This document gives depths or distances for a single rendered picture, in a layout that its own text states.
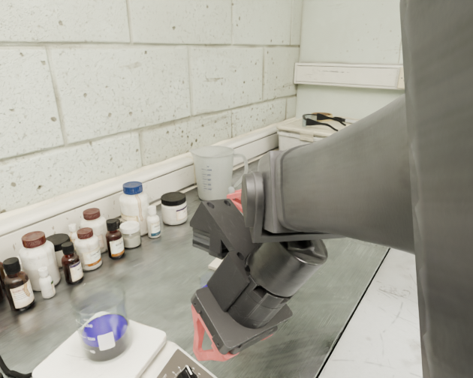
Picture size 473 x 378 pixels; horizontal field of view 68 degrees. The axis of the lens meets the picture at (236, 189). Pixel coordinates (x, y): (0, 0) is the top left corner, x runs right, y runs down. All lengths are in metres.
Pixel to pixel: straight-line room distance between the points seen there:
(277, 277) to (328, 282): 0.45
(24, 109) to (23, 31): 0.15
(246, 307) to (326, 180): 0.21
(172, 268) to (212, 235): 0.42
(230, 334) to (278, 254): 0.10
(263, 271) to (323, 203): 0.15
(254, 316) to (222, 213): 0.11
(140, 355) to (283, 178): 0.34
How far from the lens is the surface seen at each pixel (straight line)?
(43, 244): 0.78
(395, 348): 0.66
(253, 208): 0.26
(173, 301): 0.70
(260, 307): 0.34
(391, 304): 0.74
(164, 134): 1.12
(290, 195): 0.22
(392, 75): 1.64
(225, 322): 0.36
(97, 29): 0.97
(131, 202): 0.88
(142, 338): 0.52
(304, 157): 0.20
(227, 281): 0.35
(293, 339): 0.63
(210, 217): 0.37
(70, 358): 0.52
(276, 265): 0.31
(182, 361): 0.52
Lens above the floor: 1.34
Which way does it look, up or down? 22 degrees down
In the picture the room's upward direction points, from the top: straight up
